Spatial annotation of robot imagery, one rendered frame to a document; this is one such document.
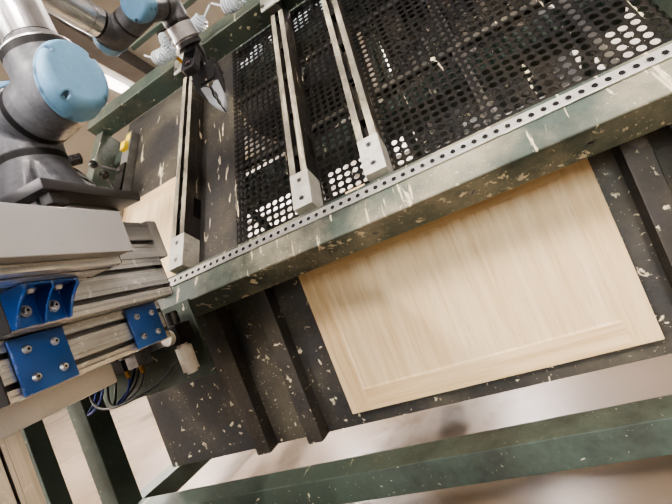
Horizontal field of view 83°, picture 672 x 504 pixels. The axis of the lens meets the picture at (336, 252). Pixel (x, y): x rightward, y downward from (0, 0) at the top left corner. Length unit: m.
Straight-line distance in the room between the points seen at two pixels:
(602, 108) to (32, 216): 1.00
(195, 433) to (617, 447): 1.42
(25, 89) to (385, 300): 0.98
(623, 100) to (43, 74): 1.05
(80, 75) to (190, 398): 1.27
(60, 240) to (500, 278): 1.02
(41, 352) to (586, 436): 1.08
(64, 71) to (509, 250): 1.07
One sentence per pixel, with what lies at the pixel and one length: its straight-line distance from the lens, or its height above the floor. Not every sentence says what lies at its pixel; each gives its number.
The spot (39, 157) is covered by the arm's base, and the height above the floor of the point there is 1.12.
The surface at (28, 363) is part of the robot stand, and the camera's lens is 0.73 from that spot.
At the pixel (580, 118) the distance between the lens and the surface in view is 0.98.
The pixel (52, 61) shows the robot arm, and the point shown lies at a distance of 0.82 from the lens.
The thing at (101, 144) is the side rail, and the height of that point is 1.77.
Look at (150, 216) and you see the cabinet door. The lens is 1.69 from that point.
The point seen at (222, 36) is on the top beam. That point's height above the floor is 1.87.
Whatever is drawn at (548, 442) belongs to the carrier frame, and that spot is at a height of 0.17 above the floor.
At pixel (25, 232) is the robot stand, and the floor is 0.91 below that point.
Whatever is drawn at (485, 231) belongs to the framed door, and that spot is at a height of 0.67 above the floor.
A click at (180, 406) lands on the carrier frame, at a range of 1.80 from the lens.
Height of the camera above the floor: 0.73
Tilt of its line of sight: 2 degrees up
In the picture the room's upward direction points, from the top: 22 degrees counter-clockwise
